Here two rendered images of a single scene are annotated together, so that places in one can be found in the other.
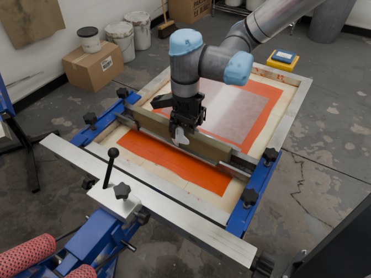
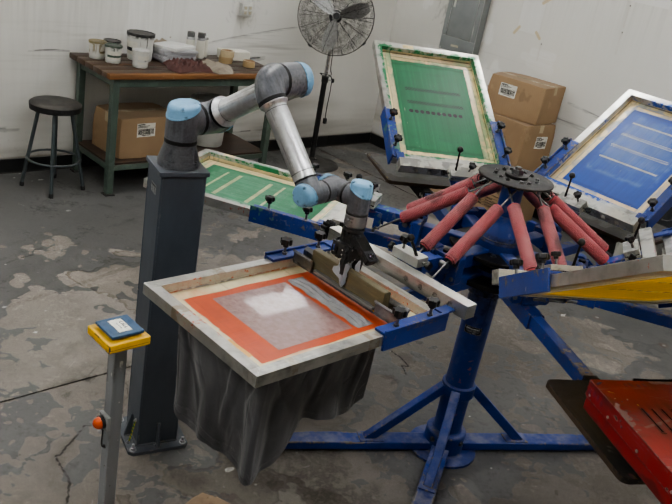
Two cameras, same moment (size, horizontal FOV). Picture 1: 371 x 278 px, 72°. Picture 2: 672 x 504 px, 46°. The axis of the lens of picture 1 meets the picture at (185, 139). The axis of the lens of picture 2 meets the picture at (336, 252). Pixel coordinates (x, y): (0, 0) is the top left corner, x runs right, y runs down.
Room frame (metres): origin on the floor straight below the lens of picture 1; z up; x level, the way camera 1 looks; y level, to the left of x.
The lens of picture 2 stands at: (2.97, 0.46, 2.15)
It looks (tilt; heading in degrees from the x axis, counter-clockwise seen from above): 23 degrees down; 192
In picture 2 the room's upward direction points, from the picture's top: 11 degrees clockwise
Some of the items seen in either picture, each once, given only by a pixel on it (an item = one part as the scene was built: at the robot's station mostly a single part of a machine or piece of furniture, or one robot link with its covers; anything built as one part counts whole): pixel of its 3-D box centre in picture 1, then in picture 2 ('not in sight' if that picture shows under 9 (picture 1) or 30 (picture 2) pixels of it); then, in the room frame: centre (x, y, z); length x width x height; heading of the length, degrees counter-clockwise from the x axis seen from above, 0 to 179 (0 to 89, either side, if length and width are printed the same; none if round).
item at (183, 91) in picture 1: (185, 83); (355, 220); (0.56, 0.00, 1.23); 0.08 x 0.08 x 0.05
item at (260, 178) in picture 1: (255, 189); (300, 256); (0.40, -0.20, 0.97); 0.30 x 0.05 x 0.07; 148
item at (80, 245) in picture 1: (102, 226); (417, 263); (0.27, 0.20, 1.02); 0.17 x 0.06 x 0.05; 148
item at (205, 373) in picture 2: not in sight; (214, 390); (1.00, -0.24, 0.74); 0.45 x 0.03 x 0.43; 58
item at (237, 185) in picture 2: not in sight; (291, 179); (-0.18, -0.45, 1.05); 1.08 x 0.61 x 0.23; 88
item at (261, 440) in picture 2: not in sight; (316, 403); (0.90, 0.06, 0.74); 0.46 x 0.04 x 0.42; 148
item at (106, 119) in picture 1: (111, 120); (411, 327); (0.69, 0.27, 0.97); 0.30 x 0.05 x 0.07; 148
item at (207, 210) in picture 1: (208, 111); (298, 304); (0.75, -0.09, 0.97); 0.79 x 0.58 x 0.04; 148
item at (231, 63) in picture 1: (228, 62); (332, 188); (0.54, -0.10, 1.30); 0.11 x 0.11 x 0.08; 67
